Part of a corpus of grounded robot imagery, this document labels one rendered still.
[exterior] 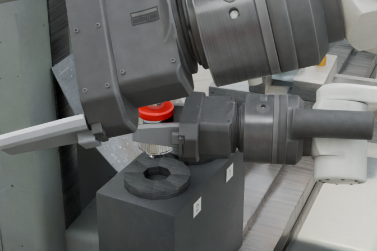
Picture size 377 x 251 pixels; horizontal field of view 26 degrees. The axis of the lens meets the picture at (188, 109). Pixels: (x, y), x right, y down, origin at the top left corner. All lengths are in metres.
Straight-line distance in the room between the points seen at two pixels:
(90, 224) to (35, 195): 0.17
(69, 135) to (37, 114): 1.00
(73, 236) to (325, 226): 0.52
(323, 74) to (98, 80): 1.15
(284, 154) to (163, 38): 0.54
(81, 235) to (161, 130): 0.70
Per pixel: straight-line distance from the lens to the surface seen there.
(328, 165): 1.01
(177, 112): 1.07
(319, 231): 1.48
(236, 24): 0.47
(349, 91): 1.02
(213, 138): 1.00
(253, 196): 1.41
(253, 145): 1.00
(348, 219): 1.52
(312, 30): 0.48
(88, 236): 1.68
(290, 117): 1.00
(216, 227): 1.17
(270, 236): 1.32
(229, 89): 1.63
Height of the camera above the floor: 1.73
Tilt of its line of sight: 27 degrees down
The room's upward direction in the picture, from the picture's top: straight up
